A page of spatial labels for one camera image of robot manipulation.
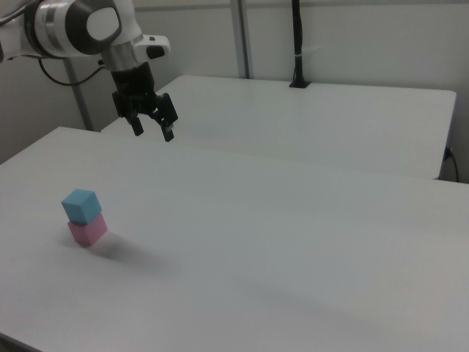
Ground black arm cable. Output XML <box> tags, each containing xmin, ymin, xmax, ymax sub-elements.
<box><xmin>37</xmin><ymin>57</ymin><xmax>107</xmax><ymax>87</ymax></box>

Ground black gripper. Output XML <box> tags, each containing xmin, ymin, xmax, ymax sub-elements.
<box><xmin>111</xmin><ymin>62</ymin><xmax>180</xmax><ymax>143</ymax></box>

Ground white side table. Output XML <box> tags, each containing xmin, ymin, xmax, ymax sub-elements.
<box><xmin>100</xmin><ymin>75</ymin><xmax>457</xmax><ymax>181</ymax></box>

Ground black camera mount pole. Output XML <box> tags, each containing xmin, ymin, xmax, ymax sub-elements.
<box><xmin>289</xmin><ymin>0</ymin><xmax>312</xmax><ymax>89</ymax></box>

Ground grey aluminium frame post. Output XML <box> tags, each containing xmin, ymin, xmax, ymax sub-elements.
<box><xmin>230</xmin><ymin>0</ymin><xmax>254</xmax><ymax>79</ymax></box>
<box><xmin>64</xmin><ymin>58</ymin><xmax>102</xmax><ymax>132</ymax></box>

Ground blue cube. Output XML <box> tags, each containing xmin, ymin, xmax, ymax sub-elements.
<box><xmin>61</xmin><ymin>188</ymin><xmax>103</xmax><ymax>225</ymax></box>

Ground pink cube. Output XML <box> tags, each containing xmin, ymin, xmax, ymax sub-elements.
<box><xmin>67</xmin><ymin>213</ymin><xmax>109</xmax><ymax>247</ymax></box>

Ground black wall power cable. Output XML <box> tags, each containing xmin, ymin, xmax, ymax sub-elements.
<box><xmin>444</xmin><ymin>146</ymin><xmax>460</xmax><ymax>183</ymax></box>

